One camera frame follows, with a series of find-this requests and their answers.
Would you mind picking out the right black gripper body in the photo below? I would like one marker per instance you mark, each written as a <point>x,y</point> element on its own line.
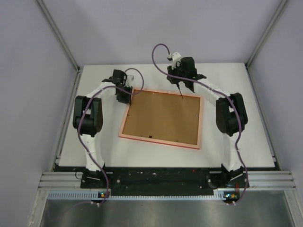
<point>177,70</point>

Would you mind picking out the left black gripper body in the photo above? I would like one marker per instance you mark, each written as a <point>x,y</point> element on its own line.
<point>124,97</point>

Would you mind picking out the red picture frame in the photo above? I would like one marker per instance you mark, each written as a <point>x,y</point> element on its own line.
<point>164,118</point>

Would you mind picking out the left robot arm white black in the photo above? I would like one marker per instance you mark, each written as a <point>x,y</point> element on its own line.
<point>88,113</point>

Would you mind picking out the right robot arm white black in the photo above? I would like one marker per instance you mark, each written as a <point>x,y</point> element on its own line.
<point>230,112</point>

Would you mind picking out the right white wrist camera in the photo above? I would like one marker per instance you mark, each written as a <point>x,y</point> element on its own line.
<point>175,59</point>

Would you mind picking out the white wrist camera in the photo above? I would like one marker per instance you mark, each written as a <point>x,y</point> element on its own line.
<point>175,59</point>
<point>129,80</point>

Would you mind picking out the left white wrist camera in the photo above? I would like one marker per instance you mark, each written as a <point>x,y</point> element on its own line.
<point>129,80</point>

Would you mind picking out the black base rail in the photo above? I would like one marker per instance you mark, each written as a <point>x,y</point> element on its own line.
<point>155,181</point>

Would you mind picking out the left corner aluminium post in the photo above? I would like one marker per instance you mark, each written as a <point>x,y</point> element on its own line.
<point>57,34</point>

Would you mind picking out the corner aluminium post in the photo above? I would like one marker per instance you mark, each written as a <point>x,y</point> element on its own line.
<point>267,32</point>
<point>57,34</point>

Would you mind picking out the right corner aluminium post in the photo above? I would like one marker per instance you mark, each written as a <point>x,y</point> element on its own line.
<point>267,32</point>

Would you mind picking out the grey slotted cable duct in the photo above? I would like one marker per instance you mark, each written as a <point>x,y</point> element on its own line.
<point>97,195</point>

